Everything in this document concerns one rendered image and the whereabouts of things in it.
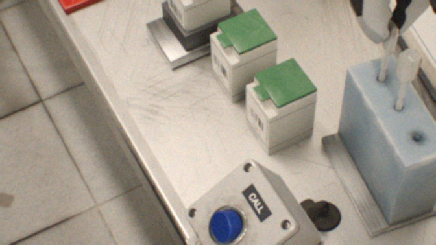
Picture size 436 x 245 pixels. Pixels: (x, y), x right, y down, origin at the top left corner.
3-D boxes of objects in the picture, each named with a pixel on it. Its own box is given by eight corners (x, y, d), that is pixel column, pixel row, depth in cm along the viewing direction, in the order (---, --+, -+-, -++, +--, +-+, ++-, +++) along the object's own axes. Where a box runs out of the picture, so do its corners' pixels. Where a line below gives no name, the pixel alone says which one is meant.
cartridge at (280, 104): (245, 123, 78) (244, 76, 73) (290, 103, 79) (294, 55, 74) (267, 156, 76) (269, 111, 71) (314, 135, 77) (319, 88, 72)
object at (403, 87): (378, 164, 74) (398, 74, 64) (386, 162, 74) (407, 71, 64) (382, 172, 73) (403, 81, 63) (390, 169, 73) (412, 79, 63)
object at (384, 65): (363, 137, 75) (381, 45, 65) (370, 134, 75) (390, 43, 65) (366, 144, 75) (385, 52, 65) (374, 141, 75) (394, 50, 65)
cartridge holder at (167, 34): (146, 33, 85) (143, 8, 82) (228, -1, 87) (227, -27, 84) (171, 70, 82) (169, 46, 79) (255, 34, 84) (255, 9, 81)
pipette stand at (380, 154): (320, 143, 77) (329, 72, 69) (392, 120, 78) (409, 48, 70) (370, 238, 71) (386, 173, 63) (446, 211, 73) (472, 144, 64)
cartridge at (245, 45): (211, 74, 82) (208, 26, 76) (255, 54, 83) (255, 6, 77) (231, 104, 80) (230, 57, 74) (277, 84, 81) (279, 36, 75)
